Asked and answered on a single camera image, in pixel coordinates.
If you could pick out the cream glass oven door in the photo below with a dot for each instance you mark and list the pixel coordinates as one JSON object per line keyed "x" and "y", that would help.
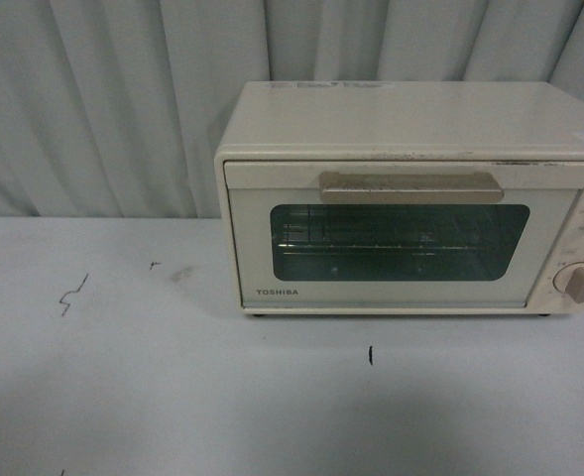
{"x": 543, "y": 200}

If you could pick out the cream Toshiba toaster oven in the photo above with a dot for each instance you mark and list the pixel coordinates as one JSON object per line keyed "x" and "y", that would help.
{"x": 400, "y": 122}

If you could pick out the white pleated curtain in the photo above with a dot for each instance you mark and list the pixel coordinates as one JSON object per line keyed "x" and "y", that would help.
{"x": 115, "y": 108}

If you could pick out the beige lower timer knob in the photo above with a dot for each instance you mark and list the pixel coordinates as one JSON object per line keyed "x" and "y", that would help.
{"x": 570, "y": 281}

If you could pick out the metal wire oven rack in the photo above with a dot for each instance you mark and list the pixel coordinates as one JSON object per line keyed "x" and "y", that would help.
{"x": 352, "y": 229}

